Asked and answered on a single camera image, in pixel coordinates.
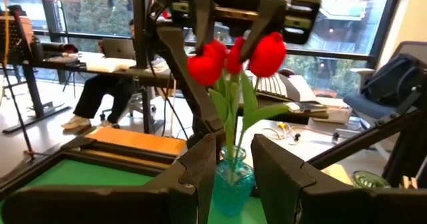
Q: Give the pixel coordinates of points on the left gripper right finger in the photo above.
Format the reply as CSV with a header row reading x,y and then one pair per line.
x,y
333,207

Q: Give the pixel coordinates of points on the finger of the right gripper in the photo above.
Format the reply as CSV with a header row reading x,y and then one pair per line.
x,y
267,17
203,17

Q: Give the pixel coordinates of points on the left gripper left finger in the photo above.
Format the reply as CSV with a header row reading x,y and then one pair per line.
x,y
100,207

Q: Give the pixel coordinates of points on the blue glass vase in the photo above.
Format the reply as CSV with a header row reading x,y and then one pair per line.
x,y
233,190

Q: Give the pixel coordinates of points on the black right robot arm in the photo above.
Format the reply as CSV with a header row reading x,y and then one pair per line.
x,y
187,80

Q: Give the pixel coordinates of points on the green glass vase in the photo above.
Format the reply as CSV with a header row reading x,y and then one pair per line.
x,y
368,180

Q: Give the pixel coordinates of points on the green table mat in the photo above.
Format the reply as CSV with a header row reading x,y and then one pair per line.
x,y
83,175

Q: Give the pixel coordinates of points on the keyboard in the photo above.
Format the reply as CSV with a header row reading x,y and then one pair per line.
x,y
272,85

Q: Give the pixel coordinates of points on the black rig strut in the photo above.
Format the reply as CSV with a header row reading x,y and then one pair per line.
x,y
367,140

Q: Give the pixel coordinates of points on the person's shoe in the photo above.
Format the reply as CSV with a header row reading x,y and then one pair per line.
x,y
75,122
106,124

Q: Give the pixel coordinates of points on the black tripod stand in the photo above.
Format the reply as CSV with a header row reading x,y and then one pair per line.
x,y
31,153

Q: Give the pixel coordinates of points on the grey laptop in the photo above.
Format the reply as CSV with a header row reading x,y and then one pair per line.
x,y
118,49

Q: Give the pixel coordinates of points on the white box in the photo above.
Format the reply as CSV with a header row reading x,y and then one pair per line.
x,y
333,114

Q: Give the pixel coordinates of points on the blue office chair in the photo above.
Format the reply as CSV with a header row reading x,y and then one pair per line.
x,y
367,107

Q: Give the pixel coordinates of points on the black backpack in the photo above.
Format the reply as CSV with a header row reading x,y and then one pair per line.
x,y
390,84

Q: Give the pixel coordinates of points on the person's leg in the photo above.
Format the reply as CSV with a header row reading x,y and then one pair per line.
x,y
100,90

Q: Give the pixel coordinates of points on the black perforated panel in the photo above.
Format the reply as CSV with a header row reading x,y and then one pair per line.
x,y
15,37

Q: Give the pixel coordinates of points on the black vertical post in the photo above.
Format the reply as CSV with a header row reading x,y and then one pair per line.
x,y
140,34

